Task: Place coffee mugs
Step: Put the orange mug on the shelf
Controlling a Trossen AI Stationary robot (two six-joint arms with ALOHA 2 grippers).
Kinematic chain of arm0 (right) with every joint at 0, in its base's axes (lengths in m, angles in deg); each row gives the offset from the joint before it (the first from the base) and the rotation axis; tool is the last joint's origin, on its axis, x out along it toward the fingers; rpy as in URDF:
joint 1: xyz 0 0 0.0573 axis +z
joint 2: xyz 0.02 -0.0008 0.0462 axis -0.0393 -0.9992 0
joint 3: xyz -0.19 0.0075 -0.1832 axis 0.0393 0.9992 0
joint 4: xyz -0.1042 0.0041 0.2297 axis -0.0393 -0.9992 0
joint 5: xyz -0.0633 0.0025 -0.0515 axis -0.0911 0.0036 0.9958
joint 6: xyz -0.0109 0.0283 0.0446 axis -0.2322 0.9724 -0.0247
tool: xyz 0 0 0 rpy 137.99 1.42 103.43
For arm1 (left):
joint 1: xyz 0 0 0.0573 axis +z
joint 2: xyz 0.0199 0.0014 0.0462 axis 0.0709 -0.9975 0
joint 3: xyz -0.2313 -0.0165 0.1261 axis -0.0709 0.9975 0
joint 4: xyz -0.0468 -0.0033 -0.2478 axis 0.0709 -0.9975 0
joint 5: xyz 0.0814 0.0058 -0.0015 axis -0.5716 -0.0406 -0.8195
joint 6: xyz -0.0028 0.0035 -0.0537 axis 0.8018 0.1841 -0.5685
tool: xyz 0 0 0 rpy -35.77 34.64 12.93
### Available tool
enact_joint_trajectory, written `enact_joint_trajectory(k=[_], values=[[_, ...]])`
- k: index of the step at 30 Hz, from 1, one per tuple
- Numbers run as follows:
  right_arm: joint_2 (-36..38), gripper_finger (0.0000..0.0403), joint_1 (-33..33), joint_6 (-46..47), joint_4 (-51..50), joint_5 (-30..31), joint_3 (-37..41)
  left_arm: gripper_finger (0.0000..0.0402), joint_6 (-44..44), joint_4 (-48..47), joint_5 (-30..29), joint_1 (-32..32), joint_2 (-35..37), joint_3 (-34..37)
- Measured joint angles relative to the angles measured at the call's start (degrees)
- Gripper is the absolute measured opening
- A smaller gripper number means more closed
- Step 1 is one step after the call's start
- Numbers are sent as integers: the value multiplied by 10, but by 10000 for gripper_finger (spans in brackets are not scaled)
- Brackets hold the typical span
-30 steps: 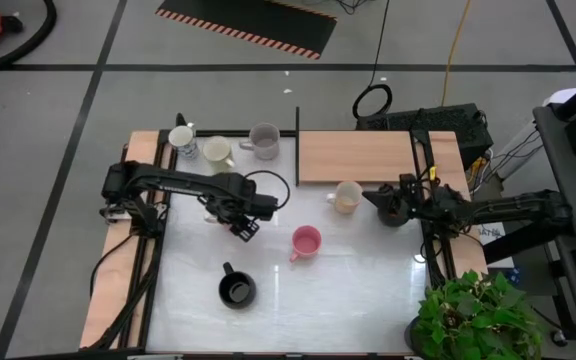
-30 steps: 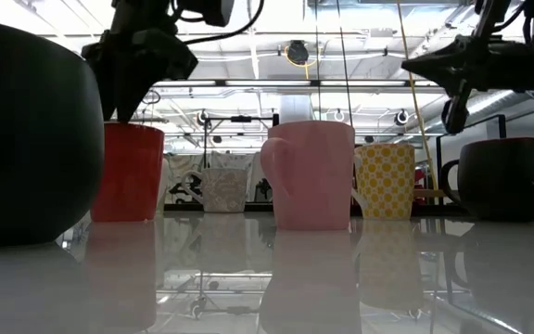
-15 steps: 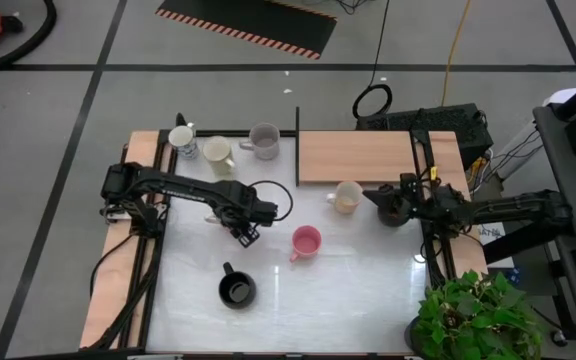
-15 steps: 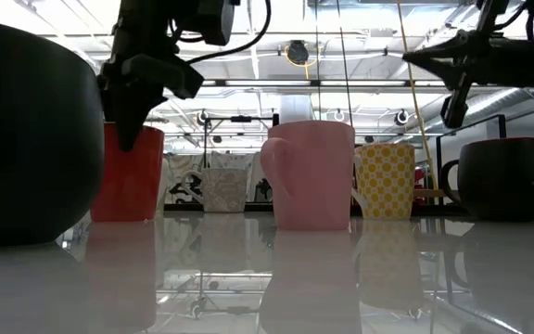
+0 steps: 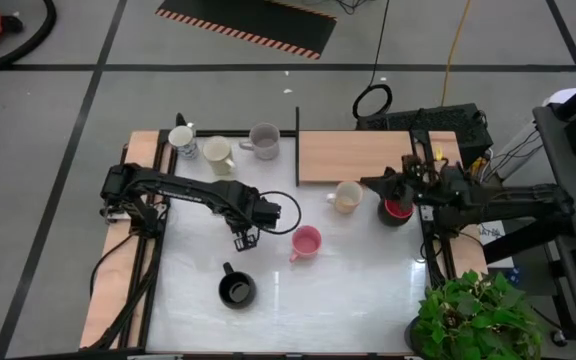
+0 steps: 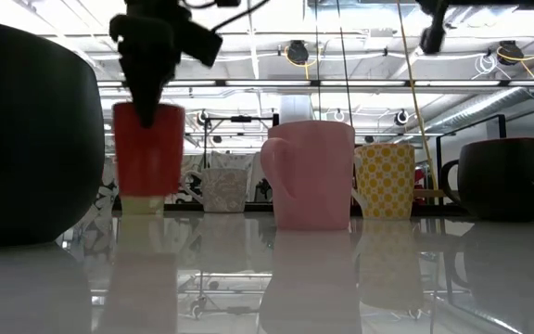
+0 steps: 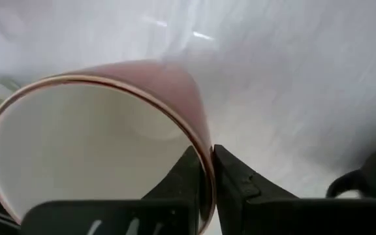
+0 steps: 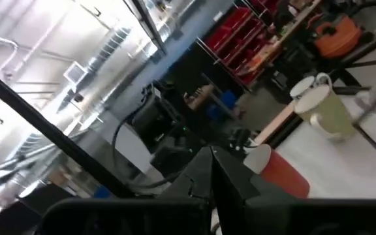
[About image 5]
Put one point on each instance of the white blue floral mug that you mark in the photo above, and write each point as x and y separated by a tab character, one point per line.
182	137

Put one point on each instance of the grey patterned mug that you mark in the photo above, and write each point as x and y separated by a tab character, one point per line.
265	142

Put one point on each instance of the all-black mug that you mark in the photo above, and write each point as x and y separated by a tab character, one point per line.
238	291

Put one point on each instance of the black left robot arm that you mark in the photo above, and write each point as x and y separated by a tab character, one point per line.
178	187

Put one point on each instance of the black frame rail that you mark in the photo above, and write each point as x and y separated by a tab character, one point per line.
145	280
438	265

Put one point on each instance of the pink mug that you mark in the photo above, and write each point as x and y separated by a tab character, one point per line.
306	243

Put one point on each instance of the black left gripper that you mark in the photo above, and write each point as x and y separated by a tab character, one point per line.
248	210

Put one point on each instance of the black hazard-striped floor mat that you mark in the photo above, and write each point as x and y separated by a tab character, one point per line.
253	20

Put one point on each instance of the white paper sheet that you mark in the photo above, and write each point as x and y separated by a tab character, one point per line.
493	235

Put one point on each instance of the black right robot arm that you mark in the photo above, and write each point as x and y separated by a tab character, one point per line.
508	200

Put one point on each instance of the black mug red inside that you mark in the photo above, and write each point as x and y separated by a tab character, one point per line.
393	216

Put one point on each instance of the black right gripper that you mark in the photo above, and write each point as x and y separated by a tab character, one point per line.
390	185

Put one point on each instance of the wooden shelf board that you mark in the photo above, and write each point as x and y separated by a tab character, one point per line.
348	155

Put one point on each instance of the black right frame rail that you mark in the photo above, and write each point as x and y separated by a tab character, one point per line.
438	265

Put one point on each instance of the black upright divider post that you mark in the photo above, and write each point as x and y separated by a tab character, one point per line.
297	170

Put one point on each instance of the yellow dotted mug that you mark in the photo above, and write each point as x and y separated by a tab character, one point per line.
346	199

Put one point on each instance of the potted green plant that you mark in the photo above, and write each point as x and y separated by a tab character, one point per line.
478	320

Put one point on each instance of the black left frame rail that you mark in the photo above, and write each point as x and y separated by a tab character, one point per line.
145	280

